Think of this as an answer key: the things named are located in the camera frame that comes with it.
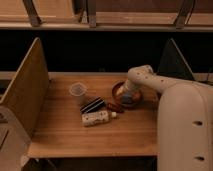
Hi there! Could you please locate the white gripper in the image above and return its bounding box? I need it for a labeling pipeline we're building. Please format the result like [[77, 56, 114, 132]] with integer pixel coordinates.
[[117, 80, 139, 97]]

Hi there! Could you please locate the blue white sponge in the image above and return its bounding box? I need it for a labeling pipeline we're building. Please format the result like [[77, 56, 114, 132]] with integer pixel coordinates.
[[121, 95, 133, 104]]

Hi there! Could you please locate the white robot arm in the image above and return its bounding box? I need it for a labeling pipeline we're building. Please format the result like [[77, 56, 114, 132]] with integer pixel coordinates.
[[121, 65, 213, 171]]

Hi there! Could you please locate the brown ceramic bowl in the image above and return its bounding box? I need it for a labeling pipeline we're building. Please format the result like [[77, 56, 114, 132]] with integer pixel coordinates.
[[112, 82, 143, 108]]

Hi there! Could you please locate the translucent plastic cup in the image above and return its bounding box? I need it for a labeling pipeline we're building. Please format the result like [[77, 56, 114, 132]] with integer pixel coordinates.
[[69, 82, 87, 106]]

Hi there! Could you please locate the black white striped packet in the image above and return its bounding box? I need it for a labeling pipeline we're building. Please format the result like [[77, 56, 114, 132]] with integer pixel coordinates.
[[80, 97, 105, 114]]

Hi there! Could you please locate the right dark side panel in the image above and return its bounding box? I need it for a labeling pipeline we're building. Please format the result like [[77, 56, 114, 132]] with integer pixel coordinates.
[[157, 38, 195, 81]]

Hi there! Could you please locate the white bottle lying down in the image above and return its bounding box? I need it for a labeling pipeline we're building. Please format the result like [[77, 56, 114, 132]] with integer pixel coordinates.
[[82, 110, 118, 127]]

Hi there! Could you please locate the left wooden side panel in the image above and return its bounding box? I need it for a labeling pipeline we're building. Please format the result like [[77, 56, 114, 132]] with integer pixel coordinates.
[[0, 38, 49, 141]]

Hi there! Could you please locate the upper wooden shelf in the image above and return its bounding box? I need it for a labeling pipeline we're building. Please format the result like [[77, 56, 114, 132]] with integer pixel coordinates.
[[0, 0, 213, 32]]

